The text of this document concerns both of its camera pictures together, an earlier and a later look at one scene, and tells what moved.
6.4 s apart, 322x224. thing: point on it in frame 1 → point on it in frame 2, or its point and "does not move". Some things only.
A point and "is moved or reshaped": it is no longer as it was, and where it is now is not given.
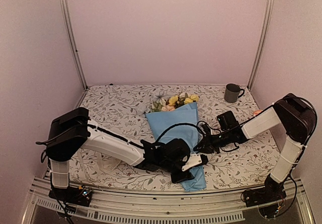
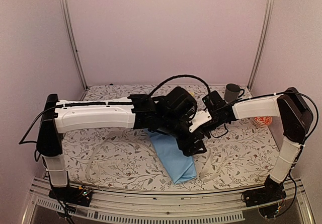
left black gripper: x=185 y=177 → x=189 y=150
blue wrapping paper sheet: x=180 y=123 is moved or reshaped
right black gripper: x=209 y=146 → x=208 y=135
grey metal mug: x=233 y=92 does not move
